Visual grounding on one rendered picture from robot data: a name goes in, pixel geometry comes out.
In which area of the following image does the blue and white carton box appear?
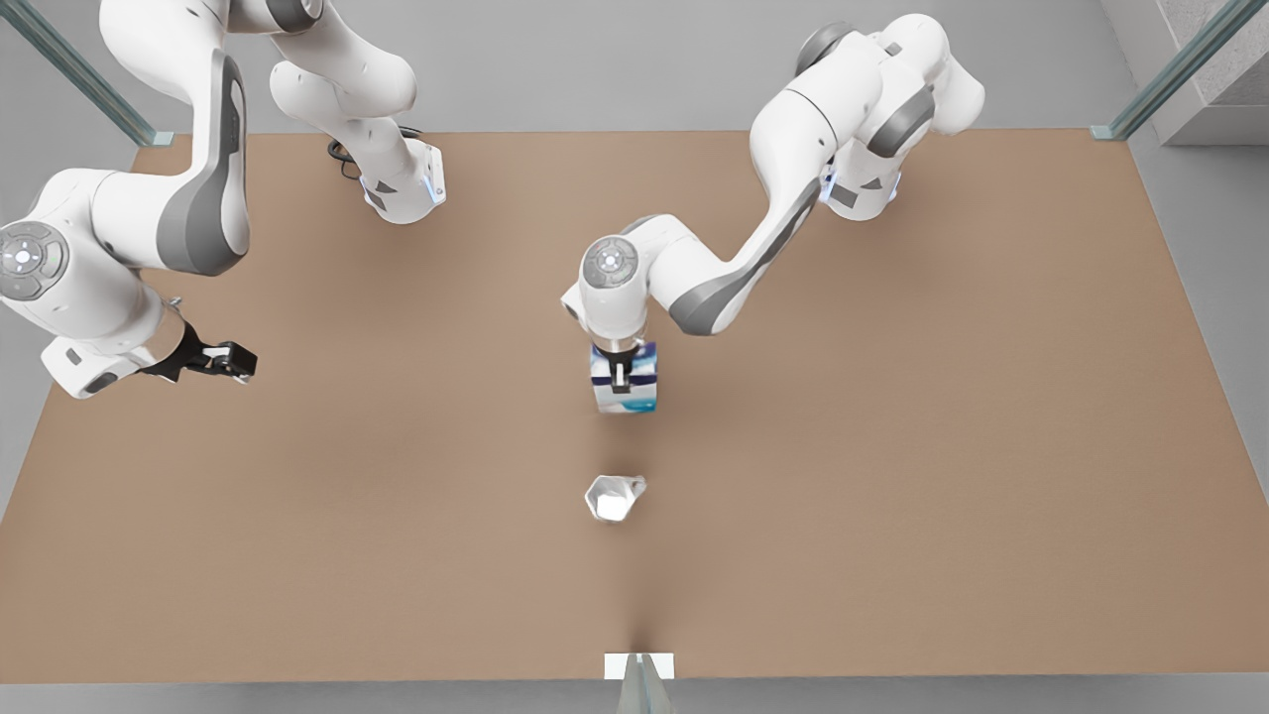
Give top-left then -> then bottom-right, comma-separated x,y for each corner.
590,341 -> 659,416

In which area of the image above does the small white faceted cup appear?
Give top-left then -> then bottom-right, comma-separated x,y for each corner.
584,474 -> 648,525

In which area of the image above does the black cable loop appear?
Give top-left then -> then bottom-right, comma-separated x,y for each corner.
326,126 -> 423,185

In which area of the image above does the silver frame post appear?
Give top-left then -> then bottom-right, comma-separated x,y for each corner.
0,0 -> 175,149
1090,0 -> 1269,142
604,652 -> 676,714

